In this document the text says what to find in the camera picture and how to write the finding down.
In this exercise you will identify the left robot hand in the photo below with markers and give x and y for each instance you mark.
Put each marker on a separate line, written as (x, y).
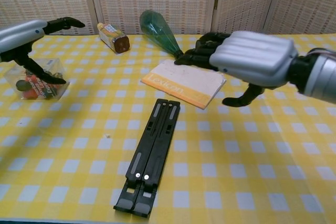
(21, 35)

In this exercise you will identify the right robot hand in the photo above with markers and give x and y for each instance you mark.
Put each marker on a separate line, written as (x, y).
(254, 56)

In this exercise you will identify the black folding stand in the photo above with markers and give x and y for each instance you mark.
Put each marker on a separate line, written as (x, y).
(149, 155)

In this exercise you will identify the clear plastic box of items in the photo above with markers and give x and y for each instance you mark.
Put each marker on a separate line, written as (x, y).
(34, 93)

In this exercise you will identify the yellow white Lexicon booklet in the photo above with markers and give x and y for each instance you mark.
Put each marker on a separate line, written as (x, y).
(183, 82)

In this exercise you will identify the tea bottle with yellow label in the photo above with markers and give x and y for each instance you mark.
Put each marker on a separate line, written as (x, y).
(115, 39)

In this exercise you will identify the green plastic bottle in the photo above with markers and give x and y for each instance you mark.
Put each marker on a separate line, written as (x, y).
(157, 30)

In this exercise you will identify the yellow white checked tablecloth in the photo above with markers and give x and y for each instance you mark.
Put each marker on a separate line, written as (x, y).
(262, 169)

